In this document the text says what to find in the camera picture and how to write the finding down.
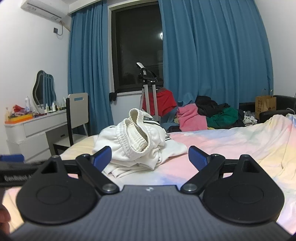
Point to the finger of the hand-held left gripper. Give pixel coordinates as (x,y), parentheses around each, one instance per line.
(11,158)

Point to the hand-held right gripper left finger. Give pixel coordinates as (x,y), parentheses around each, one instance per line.
(103,157)

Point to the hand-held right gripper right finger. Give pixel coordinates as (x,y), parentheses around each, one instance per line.
(196,157)

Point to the white pants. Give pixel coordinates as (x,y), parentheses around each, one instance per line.
(129,139)

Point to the person's left hand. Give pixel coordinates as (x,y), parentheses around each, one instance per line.
(4,220)

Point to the white dressing table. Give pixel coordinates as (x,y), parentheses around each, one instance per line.
(34,129)

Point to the pastel bed blanket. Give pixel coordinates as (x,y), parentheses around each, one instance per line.
(231,143)

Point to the orange tray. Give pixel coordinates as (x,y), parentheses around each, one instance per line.
(18,119)

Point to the pink cloth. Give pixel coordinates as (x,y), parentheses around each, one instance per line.
(190,118)

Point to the green cloth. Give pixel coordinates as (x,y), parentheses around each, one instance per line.
(225,118)

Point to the black cloth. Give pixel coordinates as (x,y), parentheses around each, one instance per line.
(208,105)

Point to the black curtain tieback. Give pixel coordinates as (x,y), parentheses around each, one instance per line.
(112,96)

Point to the red cloth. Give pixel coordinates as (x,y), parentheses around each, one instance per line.
(165,99)

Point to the row of small bottles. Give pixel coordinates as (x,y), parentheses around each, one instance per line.
(53,107)

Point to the white patterned cloth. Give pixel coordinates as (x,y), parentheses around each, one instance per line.
(251,118)

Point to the wavy framed mirror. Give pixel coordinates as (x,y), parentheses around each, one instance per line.
(42,89)

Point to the garment steamer stand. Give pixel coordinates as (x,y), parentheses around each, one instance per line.
(145,90)

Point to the brown paper bag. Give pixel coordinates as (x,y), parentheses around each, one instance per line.
(264,104)

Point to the black sofa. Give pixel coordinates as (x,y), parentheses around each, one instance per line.
(279,104)

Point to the dark window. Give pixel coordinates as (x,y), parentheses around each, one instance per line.
(134,46)

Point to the white air conditioner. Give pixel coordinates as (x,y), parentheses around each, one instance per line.
(39,8)

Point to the wall socket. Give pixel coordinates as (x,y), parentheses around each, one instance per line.
(55,30)

